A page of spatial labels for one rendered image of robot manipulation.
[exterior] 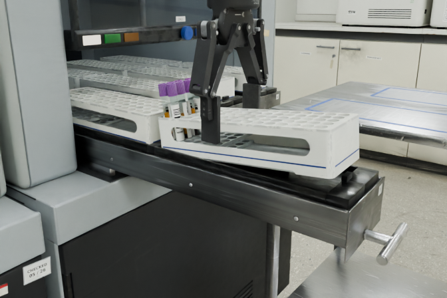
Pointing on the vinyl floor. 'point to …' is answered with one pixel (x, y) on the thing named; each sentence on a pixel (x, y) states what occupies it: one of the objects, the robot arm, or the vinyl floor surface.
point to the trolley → (321, 287)
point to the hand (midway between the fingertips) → (232, 120)
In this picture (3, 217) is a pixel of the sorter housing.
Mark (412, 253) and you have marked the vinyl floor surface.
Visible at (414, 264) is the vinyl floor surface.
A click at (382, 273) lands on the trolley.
